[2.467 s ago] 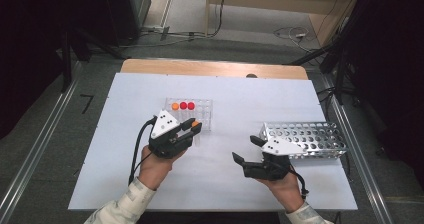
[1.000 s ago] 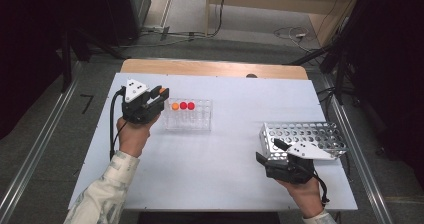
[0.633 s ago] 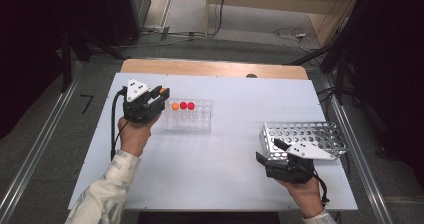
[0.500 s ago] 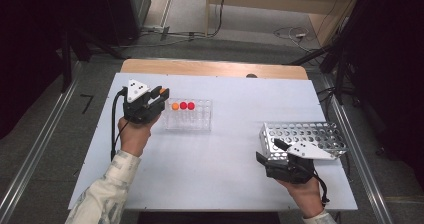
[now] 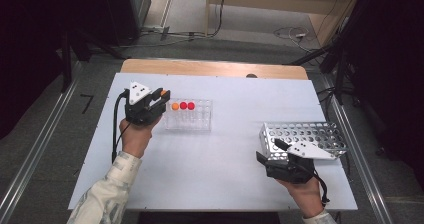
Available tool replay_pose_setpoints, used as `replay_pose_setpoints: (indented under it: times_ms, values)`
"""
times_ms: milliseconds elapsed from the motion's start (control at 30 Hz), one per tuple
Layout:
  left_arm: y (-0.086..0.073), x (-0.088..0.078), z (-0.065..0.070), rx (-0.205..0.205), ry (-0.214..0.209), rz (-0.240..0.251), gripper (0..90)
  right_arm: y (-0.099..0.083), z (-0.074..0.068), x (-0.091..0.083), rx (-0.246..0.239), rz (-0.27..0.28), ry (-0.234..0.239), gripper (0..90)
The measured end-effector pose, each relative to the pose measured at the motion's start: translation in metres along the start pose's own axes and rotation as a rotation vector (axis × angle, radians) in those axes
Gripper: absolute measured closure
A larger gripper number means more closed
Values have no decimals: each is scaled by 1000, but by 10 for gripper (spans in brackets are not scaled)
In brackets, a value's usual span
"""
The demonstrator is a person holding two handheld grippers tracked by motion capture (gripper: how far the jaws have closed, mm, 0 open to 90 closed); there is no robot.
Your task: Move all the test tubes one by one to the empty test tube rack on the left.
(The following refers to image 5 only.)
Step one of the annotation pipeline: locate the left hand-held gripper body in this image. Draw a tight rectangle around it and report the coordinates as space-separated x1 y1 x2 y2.
124 81 167 126

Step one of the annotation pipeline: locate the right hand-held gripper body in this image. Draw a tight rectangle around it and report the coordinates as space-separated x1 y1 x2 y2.
264 141 338 185

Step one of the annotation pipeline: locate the clear acrylic test tube rack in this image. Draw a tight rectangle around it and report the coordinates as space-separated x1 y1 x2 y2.
164 98 213 133

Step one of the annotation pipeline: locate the perforated metal test tube rack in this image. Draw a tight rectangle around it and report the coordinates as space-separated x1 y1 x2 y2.
259 121 349 162

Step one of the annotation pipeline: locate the person's left hand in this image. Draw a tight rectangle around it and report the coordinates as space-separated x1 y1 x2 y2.
119 117 160 159

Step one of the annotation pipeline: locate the person's right hand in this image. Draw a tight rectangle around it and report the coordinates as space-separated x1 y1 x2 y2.
276 177 326 218

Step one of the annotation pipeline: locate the dark grey cabinet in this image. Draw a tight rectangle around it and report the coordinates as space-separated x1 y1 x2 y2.
103 0 152 47

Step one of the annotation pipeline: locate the black metal stand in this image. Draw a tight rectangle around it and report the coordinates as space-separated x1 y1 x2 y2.
283 40 348 106

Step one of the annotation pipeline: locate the light wooden cabinet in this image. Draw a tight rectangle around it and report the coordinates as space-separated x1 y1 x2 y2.
206 0 364 47

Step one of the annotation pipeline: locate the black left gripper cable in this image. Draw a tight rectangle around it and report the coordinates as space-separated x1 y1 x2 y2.
111 89 130 163

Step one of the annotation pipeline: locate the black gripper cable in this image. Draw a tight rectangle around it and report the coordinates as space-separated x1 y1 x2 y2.
111 89 130 163
311 170 331 207

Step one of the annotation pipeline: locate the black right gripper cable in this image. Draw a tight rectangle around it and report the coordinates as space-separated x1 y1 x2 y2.
311 170 331 207

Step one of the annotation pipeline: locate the white floor cable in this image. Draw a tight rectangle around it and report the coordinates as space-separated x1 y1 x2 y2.
119 30 214 49

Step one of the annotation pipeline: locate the aluminium floor rail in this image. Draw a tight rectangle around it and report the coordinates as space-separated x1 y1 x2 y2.
0 62 83 218
319 73 396 224

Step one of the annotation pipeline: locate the hanging black cable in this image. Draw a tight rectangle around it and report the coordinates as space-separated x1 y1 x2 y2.
206 0 228 38

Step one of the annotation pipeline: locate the coiled grey cable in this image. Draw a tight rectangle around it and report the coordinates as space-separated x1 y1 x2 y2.
273 25 316 53

